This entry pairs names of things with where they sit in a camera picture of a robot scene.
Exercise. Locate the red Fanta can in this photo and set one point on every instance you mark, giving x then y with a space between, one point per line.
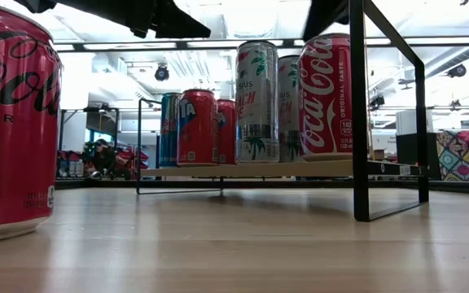
198 134
227 138

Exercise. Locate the tall silver black-top can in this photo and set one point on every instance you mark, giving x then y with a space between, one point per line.
257 114

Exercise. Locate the person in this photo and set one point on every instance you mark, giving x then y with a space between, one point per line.
103 160

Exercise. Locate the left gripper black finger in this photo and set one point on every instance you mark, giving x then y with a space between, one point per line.
177 24

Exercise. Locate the colourful patchwork quilt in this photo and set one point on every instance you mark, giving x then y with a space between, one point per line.
462 156

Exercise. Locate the black background table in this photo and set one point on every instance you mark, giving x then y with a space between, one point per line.
114 122

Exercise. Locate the small cardboard box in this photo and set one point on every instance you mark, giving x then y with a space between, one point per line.
379 154

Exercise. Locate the white background cabinet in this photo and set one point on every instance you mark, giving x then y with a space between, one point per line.
407 122

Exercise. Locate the black floor cabinet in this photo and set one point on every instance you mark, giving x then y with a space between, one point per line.
407 148

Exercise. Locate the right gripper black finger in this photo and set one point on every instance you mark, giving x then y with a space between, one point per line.
324 14

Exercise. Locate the tall white palm print can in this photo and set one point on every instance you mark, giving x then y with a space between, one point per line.
289 122

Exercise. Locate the black aluminium rig frame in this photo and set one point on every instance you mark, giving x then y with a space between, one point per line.
259 184

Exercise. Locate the blue silver Red Bull can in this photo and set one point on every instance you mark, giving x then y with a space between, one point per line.
168 134

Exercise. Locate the red Coca-Cola zero sugar can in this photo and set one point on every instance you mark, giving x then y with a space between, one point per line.
10 142

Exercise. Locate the black ceiling camera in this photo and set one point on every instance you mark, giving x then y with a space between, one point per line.
162 73
377 101
457 71

